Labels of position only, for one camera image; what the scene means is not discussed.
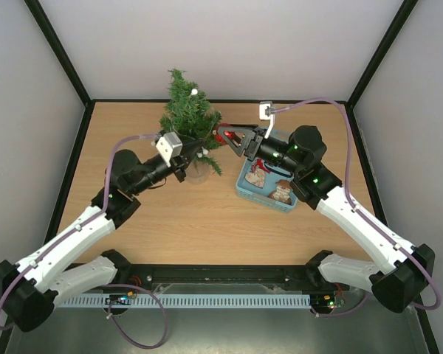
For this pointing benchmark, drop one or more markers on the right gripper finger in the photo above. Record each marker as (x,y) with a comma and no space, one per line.
(237,127)
(238,143)

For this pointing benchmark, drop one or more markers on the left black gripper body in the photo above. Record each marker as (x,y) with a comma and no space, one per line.
(178,167)

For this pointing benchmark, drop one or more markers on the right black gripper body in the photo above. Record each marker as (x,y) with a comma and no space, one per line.
(251,146)

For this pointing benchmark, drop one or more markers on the red glitter ball ornament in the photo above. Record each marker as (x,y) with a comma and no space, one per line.
(221,137)

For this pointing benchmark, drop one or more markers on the wooden heart ornament red bow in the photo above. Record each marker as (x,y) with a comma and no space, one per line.
(257,174)

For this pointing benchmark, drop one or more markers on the small green christmas tree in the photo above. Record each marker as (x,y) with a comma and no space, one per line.
(190,115)

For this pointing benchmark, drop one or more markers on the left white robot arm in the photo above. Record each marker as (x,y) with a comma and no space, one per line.
(33,287)

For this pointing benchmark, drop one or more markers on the round wooden tree base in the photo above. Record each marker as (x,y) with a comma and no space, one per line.
(197,173)

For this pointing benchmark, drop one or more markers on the light blue plastic basket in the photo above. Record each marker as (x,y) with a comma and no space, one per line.
(259,195)

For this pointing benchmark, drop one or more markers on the gingerbread man ornament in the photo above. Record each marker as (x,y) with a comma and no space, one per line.
(282,192)

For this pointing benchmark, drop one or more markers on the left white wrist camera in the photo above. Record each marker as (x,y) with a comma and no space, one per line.
(169,146)

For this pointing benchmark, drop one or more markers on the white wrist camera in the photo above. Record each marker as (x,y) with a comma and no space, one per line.
(169,146)
(267,113)

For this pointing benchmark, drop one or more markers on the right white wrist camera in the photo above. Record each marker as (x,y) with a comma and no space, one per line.
(267,113)

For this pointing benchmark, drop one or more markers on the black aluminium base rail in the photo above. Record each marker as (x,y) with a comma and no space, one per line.
(225,274)

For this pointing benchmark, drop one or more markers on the light blue slotted cable duct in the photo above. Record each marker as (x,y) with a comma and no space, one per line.
(192,301)

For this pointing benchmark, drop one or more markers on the black frame post right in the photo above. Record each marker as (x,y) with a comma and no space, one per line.
(392,32)

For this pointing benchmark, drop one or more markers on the black frame post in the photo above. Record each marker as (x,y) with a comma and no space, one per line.
(38,13)
(392,32)

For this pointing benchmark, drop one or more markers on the black frame post left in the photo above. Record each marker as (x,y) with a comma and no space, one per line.
(38,13)

